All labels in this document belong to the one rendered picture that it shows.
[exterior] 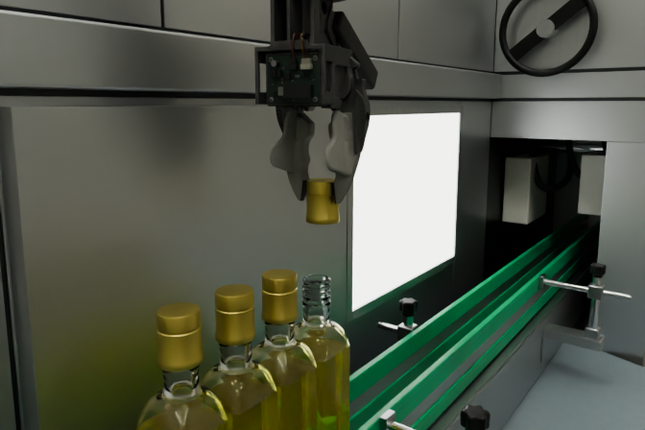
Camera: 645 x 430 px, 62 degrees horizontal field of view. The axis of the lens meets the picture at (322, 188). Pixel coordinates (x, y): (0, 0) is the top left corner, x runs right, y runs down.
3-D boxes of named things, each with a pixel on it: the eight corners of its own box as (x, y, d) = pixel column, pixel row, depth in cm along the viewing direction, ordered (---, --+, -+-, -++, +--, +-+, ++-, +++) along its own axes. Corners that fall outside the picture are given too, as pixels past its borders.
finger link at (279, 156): (253, 201, 53) (265, 107, 51) (282, 192, 59) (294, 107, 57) (280, 208, 52) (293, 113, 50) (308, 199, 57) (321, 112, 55)
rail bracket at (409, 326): (384, 363, 93) (385, 290, 91) (419, 375, 89) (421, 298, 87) (371, 372, 90) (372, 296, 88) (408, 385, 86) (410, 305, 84)
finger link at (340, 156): (316, 211, 50) (301, 113, 50) (341, 202, 56) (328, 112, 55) (346, 209, 49) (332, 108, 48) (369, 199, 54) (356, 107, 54)
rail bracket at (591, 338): (537, 352, 118) (544, 252, 114) (625, 375, 108) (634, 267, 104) (531, 360, 114) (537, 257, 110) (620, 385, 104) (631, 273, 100)
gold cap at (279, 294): (277, 307, 54) (277, 265, 54) (305, 315, 52) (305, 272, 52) (253, 319, 52) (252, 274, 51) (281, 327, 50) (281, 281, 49)
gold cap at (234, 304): (235, 325, 50) (234, 280, 49) (264, 335, 48) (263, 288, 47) (206, 339, 47) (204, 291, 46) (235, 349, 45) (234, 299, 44)
